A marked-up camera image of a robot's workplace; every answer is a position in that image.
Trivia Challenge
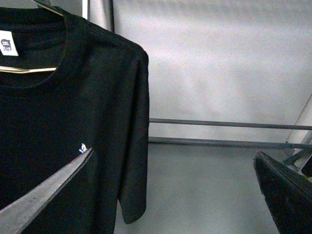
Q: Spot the metal rack rail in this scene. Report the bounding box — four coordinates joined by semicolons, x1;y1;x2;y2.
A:
149;118;312;131
149;136;312;149

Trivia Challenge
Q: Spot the wooden clothes hanger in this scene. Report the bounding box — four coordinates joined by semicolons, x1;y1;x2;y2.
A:
0;0;63;74

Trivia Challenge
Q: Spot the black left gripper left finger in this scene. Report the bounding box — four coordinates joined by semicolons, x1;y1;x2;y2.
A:
0;148;94;234

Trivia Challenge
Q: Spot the lower metal rack rail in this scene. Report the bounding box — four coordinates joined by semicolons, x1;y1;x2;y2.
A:
149;136;312;149

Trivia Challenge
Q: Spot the upper metal rack rail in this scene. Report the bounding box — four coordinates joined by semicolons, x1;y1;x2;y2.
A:
149;118;312;131

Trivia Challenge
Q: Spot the dark vertical pole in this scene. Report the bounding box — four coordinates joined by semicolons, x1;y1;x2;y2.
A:
108;0;115;33

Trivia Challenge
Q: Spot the black t-shirt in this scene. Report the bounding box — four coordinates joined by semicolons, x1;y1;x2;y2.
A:
0;8;149;234

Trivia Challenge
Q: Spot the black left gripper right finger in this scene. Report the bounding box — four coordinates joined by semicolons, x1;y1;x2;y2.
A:
253;152;312;234

